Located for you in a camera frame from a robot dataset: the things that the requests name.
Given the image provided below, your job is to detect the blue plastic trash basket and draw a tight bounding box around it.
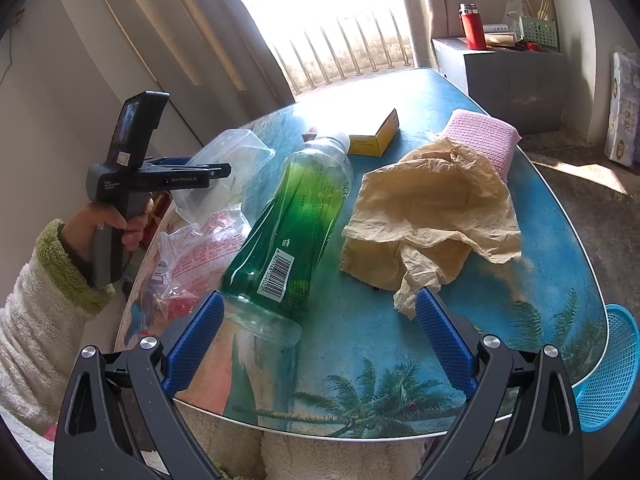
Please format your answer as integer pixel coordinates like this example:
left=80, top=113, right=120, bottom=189
left=574, top=304, right=639, bottom=434

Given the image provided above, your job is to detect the window railing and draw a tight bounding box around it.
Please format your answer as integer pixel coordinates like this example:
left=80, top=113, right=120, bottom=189
left=271, top=9, right=414, bottom=96

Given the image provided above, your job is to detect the clear plastic food container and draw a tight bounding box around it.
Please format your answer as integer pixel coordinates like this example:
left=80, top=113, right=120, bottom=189
left=172, top=129, right=276, bottom=224

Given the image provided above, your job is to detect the left fuzzy white green sleeve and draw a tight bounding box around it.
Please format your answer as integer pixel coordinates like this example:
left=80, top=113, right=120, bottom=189
left=0, top=219, right=115, bottom=434

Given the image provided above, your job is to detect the beige curtain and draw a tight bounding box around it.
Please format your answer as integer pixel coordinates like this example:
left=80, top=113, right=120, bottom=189
left=105, top=0, right=294, bottom=122

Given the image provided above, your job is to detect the green plastic basket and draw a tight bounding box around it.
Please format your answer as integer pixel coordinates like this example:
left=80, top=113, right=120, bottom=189
left=518, top=15, right=560, bottom=51

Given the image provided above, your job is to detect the clear red printed plastic bag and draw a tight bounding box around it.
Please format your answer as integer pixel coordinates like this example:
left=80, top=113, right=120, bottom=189
left=137, top=204, right=250, bottom=335

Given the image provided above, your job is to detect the person's left hand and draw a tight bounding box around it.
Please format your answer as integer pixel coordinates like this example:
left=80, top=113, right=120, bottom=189
left=61, top=198, right=154, bottom=262

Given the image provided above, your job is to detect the brown paper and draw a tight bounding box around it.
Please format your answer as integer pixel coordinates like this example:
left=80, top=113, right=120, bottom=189
left=340, top=138, right=521, bottom=318

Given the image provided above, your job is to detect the tissue paper package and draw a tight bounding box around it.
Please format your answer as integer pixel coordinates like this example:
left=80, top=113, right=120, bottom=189
left=604, top=47, right=640, bottom=168

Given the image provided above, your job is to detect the grey cabinet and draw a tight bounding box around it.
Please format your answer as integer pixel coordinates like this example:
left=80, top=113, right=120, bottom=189
left=432, top=38, right=567, bottom=136

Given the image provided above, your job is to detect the red thermos bottle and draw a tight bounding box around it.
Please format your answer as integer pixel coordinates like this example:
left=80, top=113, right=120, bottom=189
left=459, top=2, right=487, bottom=51

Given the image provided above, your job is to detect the green plastic bottle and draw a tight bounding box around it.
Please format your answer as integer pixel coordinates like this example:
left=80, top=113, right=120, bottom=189
left=220, top=133, right=352, bottom=347

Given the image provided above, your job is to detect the yellow small box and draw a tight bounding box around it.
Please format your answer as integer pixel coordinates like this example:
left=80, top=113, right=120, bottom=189
left=347, top=108, right=399, bottom=157

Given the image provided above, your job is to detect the pink cloth sponge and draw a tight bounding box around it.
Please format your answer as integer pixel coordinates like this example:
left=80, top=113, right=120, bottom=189
left=440, top=110, right=521, bottom=181

